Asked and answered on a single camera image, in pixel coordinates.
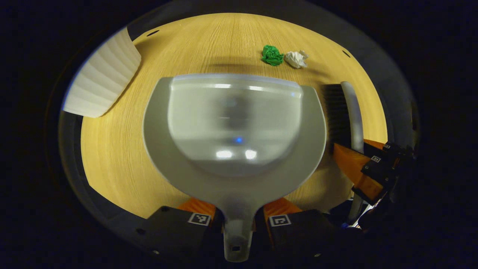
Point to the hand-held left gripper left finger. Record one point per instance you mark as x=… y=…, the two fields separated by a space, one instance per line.
x=175 y=231

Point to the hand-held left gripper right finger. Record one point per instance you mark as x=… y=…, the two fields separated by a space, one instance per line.
x=298 y=231

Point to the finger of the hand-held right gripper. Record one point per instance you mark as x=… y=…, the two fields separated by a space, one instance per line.
x=354 y=166
x=382 y=147

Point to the white paper ball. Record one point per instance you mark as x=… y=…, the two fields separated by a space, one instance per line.
x=297 y=59

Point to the grey plastic dustpan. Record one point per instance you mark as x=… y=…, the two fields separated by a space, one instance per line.
x=239 y=112

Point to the green paper ball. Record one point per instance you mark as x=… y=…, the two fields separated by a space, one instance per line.
x=272 y=55

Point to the white ribbed garbage bin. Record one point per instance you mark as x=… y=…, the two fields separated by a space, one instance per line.
x=101 y=74

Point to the wooden desktop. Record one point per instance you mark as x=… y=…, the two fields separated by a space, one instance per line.
x=209 y=48

